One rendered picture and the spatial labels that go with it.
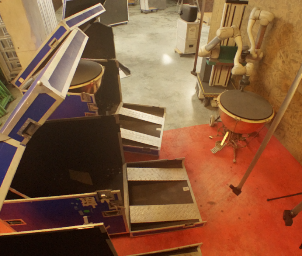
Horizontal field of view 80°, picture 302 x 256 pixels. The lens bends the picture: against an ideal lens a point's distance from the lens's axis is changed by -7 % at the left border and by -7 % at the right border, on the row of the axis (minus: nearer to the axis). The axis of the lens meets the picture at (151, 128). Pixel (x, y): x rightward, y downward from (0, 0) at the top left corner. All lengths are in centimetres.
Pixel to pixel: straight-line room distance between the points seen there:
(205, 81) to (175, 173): 210
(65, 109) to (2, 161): 202
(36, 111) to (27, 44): 250
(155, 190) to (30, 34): 273
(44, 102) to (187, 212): 189
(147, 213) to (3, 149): 171
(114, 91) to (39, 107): 264
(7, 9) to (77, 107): 162
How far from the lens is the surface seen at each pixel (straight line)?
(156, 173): 249
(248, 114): 248
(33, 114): 96
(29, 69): 262
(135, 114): 333
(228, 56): 367
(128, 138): 290
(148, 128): 317
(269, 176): 303
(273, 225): 266
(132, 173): 243
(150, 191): 244
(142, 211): 219
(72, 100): 254
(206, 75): 394
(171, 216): 225
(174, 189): 248
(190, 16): 574
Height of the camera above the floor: 214
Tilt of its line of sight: 42 degrees down
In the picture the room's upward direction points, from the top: straight up
